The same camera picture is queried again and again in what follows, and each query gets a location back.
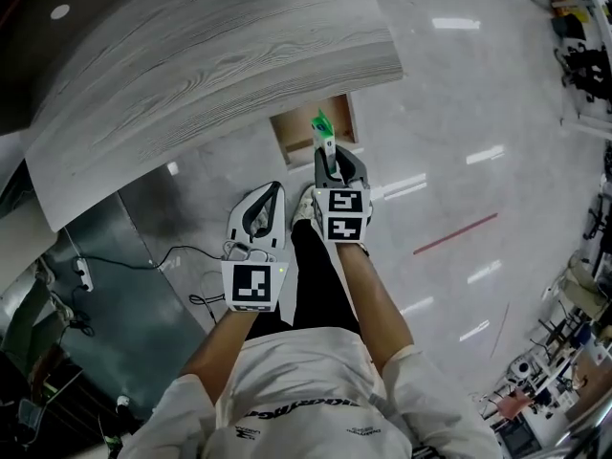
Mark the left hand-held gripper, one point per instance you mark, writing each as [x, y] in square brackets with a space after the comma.
[251, 280]

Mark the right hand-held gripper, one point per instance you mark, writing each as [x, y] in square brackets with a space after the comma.
[343, 215]

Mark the green white small item box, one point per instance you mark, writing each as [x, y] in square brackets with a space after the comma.
[324, 134]

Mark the wooden drawer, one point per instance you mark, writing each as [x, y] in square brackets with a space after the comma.
[311, 132]

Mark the person's left forearm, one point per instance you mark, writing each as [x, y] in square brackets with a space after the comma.
[220, 352]

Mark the person's right forearm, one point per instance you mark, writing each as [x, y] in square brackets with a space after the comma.
[370, 304]

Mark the person's white shoe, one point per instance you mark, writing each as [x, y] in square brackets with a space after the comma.
[304, 208]

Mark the person's black trousers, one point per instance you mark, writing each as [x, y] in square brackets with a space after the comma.
[315, 285]

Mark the grey wood-grain cabinet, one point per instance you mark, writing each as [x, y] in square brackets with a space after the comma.
[191, 79]

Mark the white power strip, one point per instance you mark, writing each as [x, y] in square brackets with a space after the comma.
[83, 273]

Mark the person's white printed shirt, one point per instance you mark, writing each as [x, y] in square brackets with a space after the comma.
[311, 399]

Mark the black office chair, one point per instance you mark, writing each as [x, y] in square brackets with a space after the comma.
[597, 215]

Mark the pink chair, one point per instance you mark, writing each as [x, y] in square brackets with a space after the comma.
[514, 403]

